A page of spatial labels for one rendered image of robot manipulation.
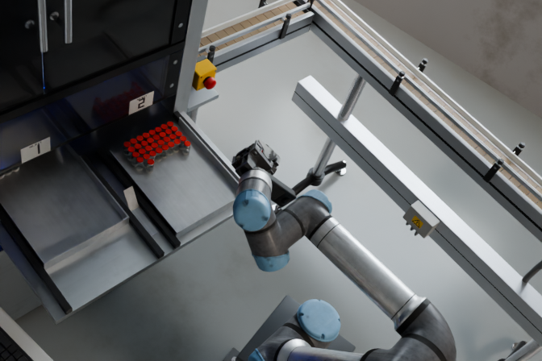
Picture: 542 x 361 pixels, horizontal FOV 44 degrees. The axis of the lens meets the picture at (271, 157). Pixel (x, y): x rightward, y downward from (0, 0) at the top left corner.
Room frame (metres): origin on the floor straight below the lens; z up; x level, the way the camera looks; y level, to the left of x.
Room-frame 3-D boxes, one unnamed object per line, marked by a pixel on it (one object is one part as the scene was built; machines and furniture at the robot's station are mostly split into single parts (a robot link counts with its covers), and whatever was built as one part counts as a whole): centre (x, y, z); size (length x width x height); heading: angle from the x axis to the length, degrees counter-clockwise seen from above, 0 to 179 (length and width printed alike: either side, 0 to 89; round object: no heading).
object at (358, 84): (2.02, -0.23, 0.46); 0.09 x 0.09 x 0.77; 57
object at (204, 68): (1.52, 0.31, 0.99); 0.08 x 0.07 x 0.07; 57
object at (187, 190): (1.19, 0.24, 0.90); 0.34 x 0.26 x 0.04; 57
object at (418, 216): (1.68, -0.64, 0.50); 0.12 x 0.05 x 0.09; 57
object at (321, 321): (0.83, -0.25, 0.96); 0.13 x 0.12 x 0.14; 151
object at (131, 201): (1.01, 0.29, 0.91); 0.14 x 0.03 x 0.06; 56
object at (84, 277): (1.07, 0.38, 0.87); 0.70 x 0.48 x 0.02; 147
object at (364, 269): (0.81, -0.30, 1.31); 0.49 x 0.11 x 0.12; 61
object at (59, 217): (0.96, 0.53, 0.90); 0.34 x 0.26 x 0.04; 57
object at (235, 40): (1.84, 0.27, 0.92); 0.69 x 0.15 x 0.16; 147
